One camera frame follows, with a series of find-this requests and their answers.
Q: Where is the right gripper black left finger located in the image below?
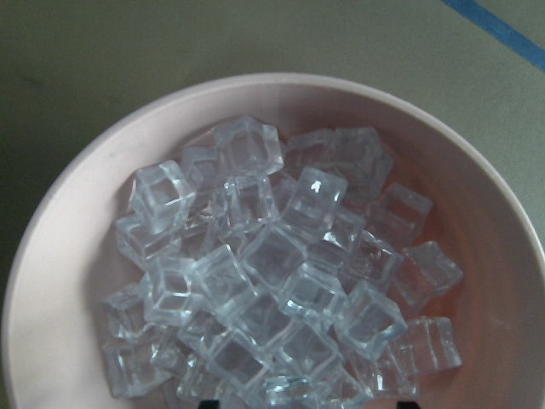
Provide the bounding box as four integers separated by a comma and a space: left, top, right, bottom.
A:
199, 400, 221, 409

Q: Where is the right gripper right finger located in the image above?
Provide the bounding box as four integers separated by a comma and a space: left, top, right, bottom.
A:
396, 400, 419, 409

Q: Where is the pink bowl with ice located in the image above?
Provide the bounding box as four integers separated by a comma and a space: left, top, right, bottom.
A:
2, 73, 544, 408

